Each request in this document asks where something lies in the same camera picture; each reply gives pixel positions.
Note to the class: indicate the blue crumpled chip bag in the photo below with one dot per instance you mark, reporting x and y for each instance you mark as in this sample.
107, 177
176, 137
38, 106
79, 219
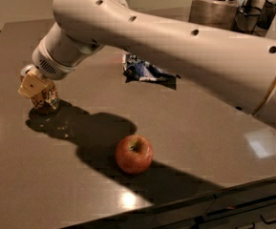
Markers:
141, 70

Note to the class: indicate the black wire basket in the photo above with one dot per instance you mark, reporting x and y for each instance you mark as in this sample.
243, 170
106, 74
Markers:
246, 19

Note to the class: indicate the red apple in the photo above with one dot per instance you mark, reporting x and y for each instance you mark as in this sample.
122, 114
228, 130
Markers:
134, 154

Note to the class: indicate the dark drawer with handle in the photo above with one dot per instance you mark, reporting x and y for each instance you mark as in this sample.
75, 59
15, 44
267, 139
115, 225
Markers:
255, 214

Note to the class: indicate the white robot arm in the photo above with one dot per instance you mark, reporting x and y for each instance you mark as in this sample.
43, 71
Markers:
239, 69

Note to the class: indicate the orange soda can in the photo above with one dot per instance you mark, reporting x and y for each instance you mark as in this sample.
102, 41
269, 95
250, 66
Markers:
39, 89

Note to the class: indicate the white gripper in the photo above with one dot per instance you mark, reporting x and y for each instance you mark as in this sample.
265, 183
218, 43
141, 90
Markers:
50, 68

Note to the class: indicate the steel snack dispenser base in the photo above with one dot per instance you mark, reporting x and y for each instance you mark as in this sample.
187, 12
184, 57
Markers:
213, 13

